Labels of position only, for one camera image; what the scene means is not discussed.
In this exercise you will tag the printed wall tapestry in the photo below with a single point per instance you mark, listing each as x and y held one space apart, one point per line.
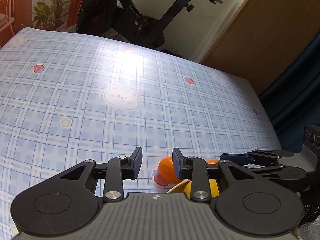
37 5

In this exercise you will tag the blue plaid tablecloth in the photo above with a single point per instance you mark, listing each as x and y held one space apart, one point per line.
75 92

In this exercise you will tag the dark teal curtain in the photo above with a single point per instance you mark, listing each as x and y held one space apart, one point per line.
295 92

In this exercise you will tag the black exercise bike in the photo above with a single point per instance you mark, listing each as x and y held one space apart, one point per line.
155 30

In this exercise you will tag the orange tangerine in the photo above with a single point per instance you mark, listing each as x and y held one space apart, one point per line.
167 170
212 162

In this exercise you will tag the wooden panel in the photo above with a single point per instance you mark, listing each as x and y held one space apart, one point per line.
262 30

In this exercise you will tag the black bag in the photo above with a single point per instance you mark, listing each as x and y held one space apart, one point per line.
172 54

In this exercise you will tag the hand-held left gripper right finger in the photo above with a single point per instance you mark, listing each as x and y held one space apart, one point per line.
178 164

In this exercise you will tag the yellow lemon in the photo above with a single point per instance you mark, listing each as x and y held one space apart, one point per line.
214 187

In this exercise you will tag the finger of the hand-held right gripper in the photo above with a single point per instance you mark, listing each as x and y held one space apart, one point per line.
235 158
280 172

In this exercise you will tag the cream bowl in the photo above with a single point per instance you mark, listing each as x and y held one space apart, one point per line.
177 187

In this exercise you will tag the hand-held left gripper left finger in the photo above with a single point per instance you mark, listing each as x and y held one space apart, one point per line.
137 164

